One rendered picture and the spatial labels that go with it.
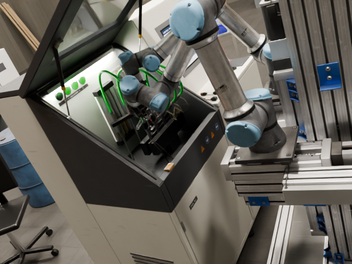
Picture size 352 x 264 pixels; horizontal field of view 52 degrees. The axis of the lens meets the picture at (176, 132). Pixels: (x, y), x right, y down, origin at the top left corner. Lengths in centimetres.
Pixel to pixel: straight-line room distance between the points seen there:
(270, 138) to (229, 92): 30
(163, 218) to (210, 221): 36
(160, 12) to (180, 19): 122
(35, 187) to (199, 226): 234
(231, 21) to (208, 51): 68
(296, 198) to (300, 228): 89
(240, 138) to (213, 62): 28
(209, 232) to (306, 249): 53
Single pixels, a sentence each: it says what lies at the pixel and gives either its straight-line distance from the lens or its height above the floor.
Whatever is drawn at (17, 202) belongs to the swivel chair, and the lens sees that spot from 331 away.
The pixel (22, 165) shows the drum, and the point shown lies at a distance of 384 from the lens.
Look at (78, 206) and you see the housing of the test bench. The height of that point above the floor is 76.
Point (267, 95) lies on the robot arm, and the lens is 138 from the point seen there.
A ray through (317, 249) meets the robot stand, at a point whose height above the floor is 21.
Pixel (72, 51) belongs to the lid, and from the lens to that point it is 186.
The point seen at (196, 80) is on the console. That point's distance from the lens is 240.
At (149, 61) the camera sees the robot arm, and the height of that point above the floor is 143.
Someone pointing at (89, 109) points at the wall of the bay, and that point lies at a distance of 207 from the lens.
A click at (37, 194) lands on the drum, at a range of 399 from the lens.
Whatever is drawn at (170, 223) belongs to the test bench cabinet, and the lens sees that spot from 179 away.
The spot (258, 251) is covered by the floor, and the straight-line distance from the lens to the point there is 251.
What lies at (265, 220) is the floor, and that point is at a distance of 270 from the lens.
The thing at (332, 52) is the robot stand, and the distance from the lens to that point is 144.
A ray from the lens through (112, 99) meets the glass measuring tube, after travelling 215.
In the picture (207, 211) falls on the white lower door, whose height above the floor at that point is 57.
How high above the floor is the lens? 183
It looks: 26 degrees down
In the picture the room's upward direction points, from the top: 22 degrees counter-clockwise
